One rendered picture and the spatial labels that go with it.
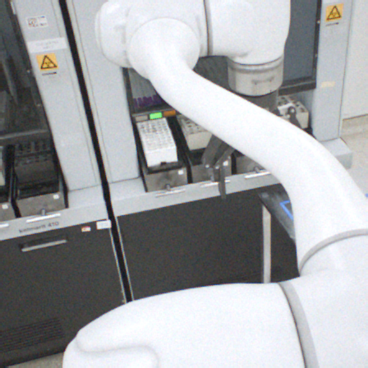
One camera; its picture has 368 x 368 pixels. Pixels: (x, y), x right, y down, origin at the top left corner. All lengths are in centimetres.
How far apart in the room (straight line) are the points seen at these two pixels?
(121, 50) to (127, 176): 109
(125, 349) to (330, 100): 161
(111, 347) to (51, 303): 167
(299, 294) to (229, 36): 49
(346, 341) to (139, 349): 16
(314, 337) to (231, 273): 173
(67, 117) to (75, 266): 54
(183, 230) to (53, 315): 57
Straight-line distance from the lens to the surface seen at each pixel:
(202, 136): 186
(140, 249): 200
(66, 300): 212
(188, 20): 83
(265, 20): 86
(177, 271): 210
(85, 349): 48
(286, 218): 158
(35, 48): 169
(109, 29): 85
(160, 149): 181
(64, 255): 198
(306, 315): 46
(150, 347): 45
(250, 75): 91
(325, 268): 52
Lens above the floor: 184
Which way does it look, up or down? 37 degrees down
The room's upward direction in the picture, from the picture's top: 6 degrees counter-clockwise
